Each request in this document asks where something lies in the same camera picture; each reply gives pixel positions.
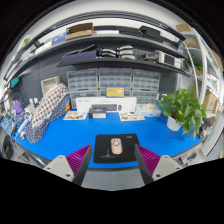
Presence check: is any green potted plant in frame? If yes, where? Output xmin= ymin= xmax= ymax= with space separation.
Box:
xmin=157 ymin=83 xmax=208 ymax=141

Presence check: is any clear plastic box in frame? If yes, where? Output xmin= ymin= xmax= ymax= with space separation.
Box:
xmin=135 ymin=103 xmax=162 ymax=118

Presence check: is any black mouse pad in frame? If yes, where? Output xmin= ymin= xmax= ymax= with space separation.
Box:
xmin=93 ymin=133 xmax=141 ymax=164

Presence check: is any yellow and blue card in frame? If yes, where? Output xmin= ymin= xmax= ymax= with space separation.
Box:
xmin=105 ymin=86 xmax=126 ymax=99

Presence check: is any white slotted basket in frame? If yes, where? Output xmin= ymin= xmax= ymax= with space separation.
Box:
xmin=40 ymin=75 xmax=62 ymax=96

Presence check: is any teal object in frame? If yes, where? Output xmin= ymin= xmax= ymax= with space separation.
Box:
xmin=9 ymin=76 xmax=21 ymax=89

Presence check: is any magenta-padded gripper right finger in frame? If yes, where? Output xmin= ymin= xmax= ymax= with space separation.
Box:
xmin=133 ymin=143 xmax=184 ymax=186

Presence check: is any purple object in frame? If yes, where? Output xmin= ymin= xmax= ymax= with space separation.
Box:
xmin=11 ymin=99 xmax=25 ymax=116

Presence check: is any navy polka dot cloth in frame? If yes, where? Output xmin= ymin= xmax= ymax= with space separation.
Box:
xmin=24 ymin=96 xmax=71 ymax=145

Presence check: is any white rack shelf unit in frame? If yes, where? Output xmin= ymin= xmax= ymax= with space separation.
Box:
xmin=175 ymin=22 xmax=224 ymax=118

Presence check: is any white keyboard box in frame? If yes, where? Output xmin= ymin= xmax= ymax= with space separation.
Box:
xmin=75 ymin=96 xmax=138 ymax=114

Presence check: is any red blue checkered cloth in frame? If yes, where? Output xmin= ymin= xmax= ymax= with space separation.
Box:
xmin=31 ymin=83 xmax=70 ymax=130

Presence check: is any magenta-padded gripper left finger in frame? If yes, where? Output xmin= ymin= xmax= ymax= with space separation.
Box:
xmin=43 ymin=143 xmax=94 ymax=187

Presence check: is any small dark box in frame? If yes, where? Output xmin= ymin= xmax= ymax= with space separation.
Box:
xmin=87 ymin=107 xmax=108 ymax=120

